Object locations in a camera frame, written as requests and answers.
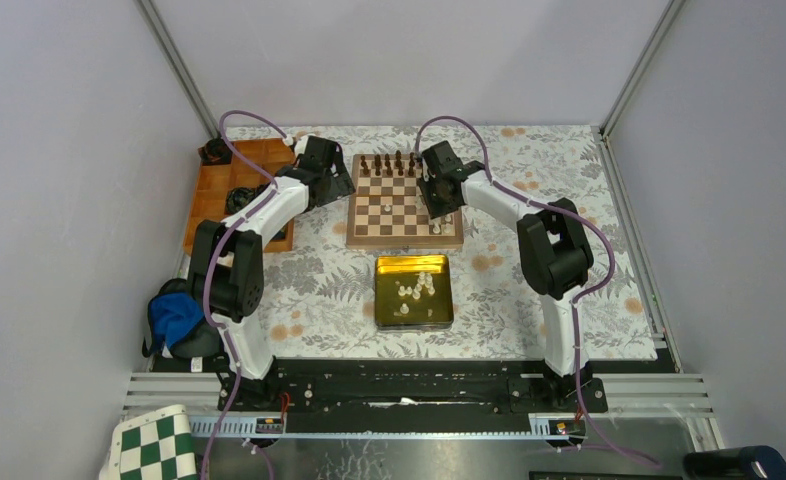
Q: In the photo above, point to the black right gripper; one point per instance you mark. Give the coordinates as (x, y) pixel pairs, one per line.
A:
(433, 210)

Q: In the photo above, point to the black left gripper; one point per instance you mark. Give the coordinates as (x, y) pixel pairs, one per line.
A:
(337, 184)

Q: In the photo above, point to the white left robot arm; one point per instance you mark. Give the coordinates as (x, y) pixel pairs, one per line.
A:
(226, 271)

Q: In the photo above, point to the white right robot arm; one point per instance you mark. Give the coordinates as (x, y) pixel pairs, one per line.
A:
(555, 255)

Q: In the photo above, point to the wooden chess board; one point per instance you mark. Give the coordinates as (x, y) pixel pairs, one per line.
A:
(408, 225)

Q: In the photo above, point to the green white chess mat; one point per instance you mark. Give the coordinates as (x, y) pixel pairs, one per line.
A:
(154, 446)

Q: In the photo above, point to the dark rook left corner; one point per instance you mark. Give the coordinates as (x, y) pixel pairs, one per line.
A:
(365, 171)

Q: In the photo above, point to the wooden compartment tray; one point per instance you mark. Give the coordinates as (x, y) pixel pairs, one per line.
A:
(225, 184)

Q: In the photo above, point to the floral patterned table mat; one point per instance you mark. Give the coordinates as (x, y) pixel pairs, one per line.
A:
(319, 297)

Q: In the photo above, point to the blue yellow rolled tie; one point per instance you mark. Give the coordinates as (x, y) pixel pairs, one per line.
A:
(238, 198)

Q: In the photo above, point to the gold metal tin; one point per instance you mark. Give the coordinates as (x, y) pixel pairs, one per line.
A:
(430, 312)

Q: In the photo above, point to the dark floral rolled tie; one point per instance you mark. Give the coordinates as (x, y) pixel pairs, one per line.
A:
(215, 152)

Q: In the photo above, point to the blue black cloth bag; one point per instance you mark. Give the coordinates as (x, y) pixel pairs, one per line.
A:
(177, 324)

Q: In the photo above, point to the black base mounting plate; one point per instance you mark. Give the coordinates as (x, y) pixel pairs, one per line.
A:
(415, 396)

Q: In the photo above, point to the black cylinder bottle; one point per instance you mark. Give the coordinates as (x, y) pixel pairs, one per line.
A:
(759, 462)

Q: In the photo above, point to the aluminium frame rail left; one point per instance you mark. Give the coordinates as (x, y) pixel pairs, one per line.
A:
(174, 58)

